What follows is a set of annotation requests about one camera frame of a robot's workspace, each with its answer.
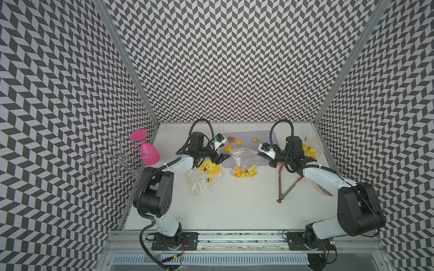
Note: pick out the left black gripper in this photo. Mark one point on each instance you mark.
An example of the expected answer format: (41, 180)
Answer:
(218, 159)

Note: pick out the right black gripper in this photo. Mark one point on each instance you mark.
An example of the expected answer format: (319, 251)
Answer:
(272, 161)

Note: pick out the orange fish shaped cookie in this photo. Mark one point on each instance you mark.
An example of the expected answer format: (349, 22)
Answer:
(228, 147)

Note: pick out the duck print resealable bag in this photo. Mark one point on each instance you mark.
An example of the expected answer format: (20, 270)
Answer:
(312, 144)

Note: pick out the lavender plastic tray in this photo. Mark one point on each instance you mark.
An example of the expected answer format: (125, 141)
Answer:
(263, 137)

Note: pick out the red metal tongs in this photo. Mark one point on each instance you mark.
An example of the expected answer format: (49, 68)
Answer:
(285, 189)

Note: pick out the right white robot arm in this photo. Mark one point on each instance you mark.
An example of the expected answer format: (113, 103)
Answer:
(358, 208)

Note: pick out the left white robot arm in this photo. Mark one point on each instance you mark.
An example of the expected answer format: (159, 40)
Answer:
(153, 196)

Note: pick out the pink plastic wine glass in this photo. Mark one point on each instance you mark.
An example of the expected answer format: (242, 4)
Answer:
(148, 153)

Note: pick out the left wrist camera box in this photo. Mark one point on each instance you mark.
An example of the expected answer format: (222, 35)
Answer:
(219, 141)

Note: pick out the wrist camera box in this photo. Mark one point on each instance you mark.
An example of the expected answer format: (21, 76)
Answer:
(267, 151)
(219, 141)

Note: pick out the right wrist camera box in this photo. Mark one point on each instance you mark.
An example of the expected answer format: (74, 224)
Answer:
(267, 151)

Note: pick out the chrome wire glass rack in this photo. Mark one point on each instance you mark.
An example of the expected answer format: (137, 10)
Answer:
(118, 162)

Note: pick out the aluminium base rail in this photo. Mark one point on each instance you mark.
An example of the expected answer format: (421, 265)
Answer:
(219, 250)

